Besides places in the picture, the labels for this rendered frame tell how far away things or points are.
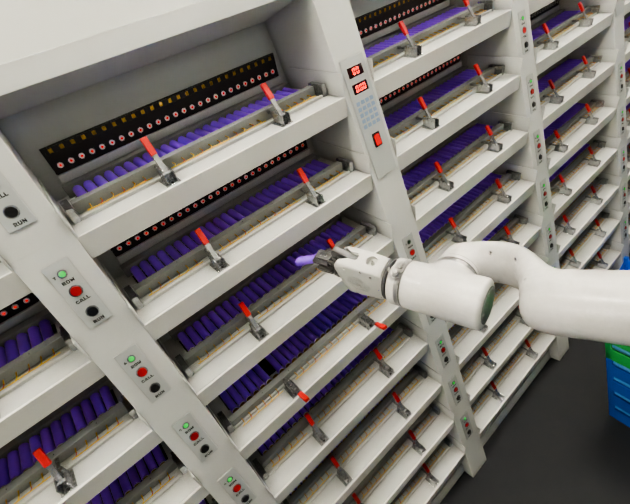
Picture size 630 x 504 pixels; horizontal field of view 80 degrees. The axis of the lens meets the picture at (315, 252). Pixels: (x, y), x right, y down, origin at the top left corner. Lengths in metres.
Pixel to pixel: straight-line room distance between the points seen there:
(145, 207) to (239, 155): 0.20
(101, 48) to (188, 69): 0.28
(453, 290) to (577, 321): 0.16
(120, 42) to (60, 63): 0.09
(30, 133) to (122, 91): 0.19
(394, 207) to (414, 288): 0.42
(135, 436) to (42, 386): 0.20
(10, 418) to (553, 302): 0.81
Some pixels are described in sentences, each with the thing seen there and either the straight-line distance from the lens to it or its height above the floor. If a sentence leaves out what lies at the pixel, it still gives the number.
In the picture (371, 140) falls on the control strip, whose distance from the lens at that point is 0.95.
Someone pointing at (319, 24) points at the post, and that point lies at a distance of 0.92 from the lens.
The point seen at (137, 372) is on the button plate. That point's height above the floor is 1.23.
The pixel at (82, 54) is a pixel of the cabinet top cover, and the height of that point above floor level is 1.72.
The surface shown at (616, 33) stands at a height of 1.22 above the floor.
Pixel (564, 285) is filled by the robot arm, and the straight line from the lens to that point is 0.56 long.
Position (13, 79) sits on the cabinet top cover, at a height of 1.72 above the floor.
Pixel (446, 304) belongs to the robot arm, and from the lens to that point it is 0.62.
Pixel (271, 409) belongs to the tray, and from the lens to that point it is 0.99.
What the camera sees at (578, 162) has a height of 0.77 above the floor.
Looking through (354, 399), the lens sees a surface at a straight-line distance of 1.16.
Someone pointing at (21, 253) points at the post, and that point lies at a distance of 0.72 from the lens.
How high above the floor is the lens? 1.59
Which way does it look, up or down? 25 degrees down
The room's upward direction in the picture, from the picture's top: 24 degrees counter-clockwise
